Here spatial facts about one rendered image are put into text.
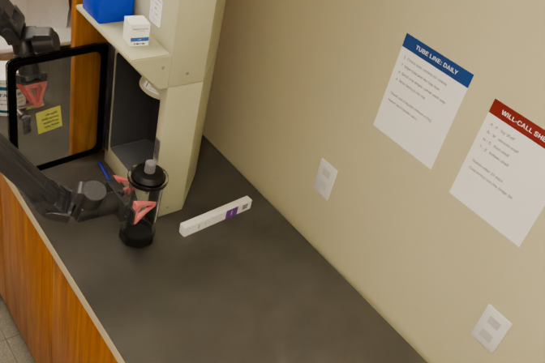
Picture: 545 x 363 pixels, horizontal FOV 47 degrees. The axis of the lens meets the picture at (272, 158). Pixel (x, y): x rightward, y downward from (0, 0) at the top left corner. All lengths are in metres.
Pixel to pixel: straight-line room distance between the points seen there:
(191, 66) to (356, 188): 0.58
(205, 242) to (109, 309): 0.37
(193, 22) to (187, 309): 0.75
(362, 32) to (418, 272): 0.66
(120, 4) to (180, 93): 0.28
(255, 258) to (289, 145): 0.38
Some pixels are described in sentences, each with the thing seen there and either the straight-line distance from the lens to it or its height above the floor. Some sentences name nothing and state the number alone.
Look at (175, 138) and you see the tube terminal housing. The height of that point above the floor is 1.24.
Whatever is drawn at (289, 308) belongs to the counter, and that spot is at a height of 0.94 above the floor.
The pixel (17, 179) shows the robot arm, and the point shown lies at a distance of 1.54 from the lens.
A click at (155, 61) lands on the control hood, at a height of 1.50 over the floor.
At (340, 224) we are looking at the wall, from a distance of 1.91.
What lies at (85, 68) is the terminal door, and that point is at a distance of 1.90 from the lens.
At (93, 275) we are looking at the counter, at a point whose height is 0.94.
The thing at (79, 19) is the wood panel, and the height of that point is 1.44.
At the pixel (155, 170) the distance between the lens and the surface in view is 1.69.
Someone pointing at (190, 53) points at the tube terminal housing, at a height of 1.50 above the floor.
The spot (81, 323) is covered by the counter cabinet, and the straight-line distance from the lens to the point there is 1.94.
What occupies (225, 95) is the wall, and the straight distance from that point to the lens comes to 2.23.
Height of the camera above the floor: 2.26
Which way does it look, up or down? 35 degrees down
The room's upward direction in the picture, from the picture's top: 15 degrees clockwise
